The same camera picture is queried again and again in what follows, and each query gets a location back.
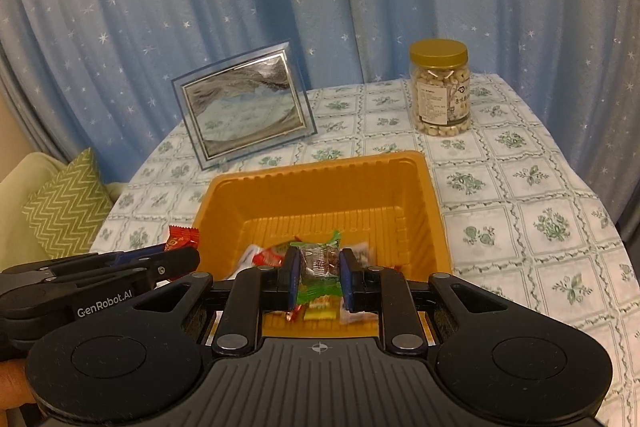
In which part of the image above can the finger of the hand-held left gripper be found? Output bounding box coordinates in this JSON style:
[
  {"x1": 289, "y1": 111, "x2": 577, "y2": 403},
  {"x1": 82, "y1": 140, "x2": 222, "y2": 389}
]
[
  {"x1": 47, "y1": 243, "x2": 168, "y2": 272},
  {"x1": 30, "y1": 247, "x2": 201, "y2": 284}
]

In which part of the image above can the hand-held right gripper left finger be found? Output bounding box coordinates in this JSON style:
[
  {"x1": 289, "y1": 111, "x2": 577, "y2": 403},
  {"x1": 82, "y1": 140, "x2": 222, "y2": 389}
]
[{"x1": 132, "y1": 248, "x2": 302, "y2": 356}]

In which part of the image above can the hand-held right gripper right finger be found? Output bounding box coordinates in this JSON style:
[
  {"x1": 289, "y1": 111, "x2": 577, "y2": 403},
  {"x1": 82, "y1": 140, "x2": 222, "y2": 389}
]
[{"x1": 339, "y1": 248, "x2": 507, "y2": 356}]

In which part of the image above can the silver snack packet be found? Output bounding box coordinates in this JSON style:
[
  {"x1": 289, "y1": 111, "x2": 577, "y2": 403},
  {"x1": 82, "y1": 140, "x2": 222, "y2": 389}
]
[{"x1": 340, "y1": 243, "x2": 381, "y2": 326}]

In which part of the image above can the green candy packet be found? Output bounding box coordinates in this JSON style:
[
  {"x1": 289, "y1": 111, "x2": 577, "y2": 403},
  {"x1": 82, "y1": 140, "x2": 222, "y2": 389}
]
[{"x1": 289, "y1": 229, "x2": 347, "y2": 309}]

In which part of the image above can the white red snack packet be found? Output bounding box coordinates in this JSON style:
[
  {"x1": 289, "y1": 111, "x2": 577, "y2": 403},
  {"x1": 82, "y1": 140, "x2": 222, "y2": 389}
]
[{"x1": 239, "y1": 243, "x2": 287, "y2": 269}]

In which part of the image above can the yellow snack packet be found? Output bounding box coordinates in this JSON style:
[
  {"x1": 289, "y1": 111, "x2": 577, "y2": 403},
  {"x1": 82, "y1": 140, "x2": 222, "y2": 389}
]
[{"x1": 300, "y1": 301, "x2": 337, "y2": 322}]

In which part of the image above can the orange plastic tray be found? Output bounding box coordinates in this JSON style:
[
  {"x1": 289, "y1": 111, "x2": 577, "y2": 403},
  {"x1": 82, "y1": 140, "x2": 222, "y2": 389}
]
[{"x1": 192, "y1": 150, "x2": 454, "y2": 344}]

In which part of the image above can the person's left hand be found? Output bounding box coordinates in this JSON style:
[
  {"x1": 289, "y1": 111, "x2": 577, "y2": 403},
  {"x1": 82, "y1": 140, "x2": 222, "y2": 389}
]
[{"x1": 0, "y1": 356, "x2": 34, "y2": 409}]

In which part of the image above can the green zigzag cushion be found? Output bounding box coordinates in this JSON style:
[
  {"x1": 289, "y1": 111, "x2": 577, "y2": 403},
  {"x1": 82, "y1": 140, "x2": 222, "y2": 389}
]
[{"x1": 21, "y1": 148, "x2": 115, "y2": 259}]

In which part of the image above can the pale yellow sofa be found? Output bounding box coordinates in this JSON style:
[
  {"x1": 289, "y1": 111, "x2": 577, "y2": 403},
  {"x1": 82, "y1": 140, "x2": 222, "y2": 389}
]
[{"x1": 0, "y1": 152, "x2": 126, "y2": 274}]

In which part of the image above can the floral tablecloth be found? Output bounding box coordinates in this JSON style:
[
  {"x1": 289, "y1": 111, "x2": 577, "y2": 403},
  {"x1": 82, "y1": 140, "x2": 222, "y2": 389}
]
[{"x1": 90, "y1": 74, "x2": 637, "y2": 427}]

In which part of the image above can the clear jar with gold lid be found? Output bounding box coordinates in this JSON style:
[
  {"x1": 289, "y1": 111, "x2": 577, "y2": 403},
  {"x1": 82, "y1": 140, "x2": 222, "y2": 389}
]
[{"x1": 409, "y1": 39, "x2": 474, "y2": 138}]

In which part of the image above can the glass picture frame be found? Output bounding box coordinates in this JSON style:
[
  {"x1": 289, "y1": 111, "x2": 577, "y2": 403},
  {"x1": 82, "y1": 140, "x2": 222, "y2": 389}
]
[{"x1": 171, "y1": 39, "x2": 317, "y2": 172}]

